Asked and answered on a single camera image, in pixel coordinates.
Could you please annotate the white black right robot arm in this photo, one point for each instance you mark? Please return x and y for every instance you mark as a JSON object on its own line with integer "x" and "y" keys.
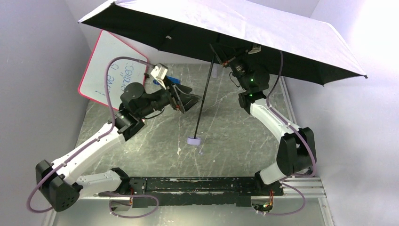
{"x": 296, "y": 151}

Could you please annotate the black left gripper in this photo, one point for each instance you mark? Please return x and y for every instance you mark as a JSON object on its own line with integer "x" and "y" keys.
{"x": 176, "y": 98}

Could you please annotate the blue stapler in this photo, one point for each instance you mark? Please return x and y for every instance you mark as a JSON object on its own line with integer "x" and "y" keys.
{"x": 172, "y": 79}

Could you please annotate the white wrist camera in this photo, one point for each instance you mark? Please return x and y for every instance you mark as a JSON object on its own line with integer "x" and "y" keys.
{"x": 255, "y": 49}
{"x": 159, "y": 72}

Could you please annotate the pink framed whiteboard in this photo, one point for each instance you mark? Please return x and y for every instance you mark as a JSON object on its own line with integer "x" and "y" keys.
{"x": 120, "y": 74}

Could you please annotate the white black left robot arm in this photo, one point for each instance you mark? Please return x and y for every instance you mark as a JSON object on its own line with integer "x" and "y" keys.
{"x": 62, "y": 181}

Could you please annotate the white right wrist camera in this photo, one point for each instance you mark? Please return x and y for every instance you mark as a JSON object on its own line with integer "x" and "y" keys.
{"x": 255, "y": 49}

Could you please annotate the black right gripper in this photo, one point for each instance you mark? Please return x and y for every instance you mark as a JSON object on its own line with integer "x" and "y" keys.
{"x": 227, "y": 59}

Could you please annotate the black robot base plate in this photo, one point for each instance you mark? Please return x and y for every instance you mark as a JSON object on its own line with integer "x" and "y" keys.
{"x": 164, "y": 191}

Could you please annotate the black and lavender umbrella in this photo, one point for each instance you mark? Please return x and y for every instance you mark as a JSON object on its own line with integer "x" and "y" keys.
{"x": 292, "y": 46}

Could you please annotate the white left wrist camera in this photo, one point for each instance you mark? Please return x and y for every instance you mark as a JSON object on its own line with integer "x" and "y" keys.
{"x": 159, "y": 72}

